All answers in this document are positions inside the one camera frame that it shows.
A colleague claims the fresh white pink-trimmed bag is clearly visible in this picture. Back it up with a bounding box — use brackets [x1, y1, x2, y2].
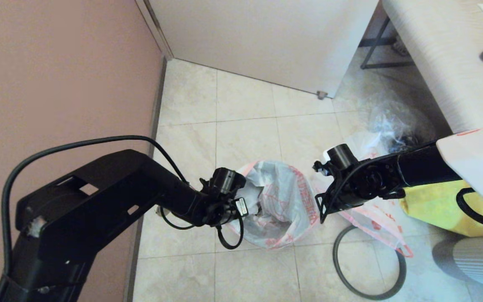
[229, 160, 322, 250]

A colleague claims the white plastic bag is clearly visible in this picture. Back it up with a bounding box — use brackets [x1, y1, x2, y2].
[313, 132, 414, 257]

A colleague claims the black bin ring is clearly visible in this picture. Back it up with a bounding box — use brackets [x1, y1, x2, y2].
[333, 224, 407, 300]

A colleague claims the clear plastic bag with dark items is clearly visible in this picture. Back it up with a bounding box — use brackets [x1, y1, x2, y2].
[369, 94, 437, 147]

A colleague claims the yellow fabric bag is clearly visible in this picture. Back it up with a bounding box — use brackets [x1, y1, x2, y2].
[401, 180, 483, 237]

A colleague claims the grey metal baseboard strip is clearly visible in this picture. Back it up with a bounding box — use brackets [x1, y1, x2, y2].
[123, 57, 169, 302]

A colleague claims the light wood grain table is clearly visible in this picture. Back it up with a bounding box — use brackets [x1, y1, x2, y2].
[359, 0, 483, 135]

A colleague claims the white door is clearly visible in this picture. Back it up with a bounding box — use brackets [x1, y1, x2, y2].
[147, 0, 380, 99]

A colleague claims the white ribbed round stool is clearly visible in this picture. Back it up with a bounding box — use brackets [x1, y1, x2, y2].
[432, 235, 483, 290]

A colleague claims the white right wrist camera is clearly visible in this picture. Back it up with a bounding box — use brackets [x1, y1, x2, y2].
[313, 149, 338, 174]

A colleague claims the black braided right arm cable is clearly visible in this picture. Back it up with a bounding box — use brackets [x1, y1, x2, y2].
[455, 188, 483, 230]

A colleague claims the smooth black left arm cable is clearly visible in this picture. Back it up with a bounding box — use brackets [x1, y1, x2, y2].
[2, 135, 190, 273]

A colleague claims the white door frame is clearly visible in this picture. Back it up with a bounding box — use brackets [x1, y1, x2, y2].
[136, 0, 174, 61]

